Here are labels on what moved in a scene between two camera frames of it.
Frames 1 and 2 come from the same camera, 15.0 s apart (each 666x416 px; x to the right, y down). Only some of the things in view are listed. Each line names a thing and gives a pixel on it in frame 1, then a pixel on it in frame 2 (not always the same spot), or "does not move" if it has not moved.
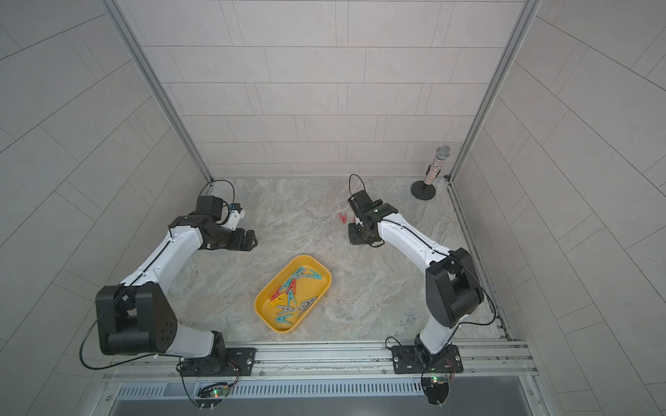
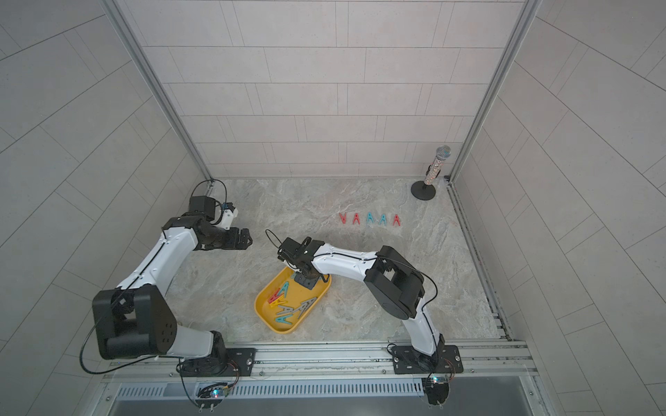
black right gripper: (354, 237) to (305, 282)
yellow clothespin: (280, 301) does not move
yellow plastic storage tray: (289, 299) does not move
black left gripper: (238, 243) does not move
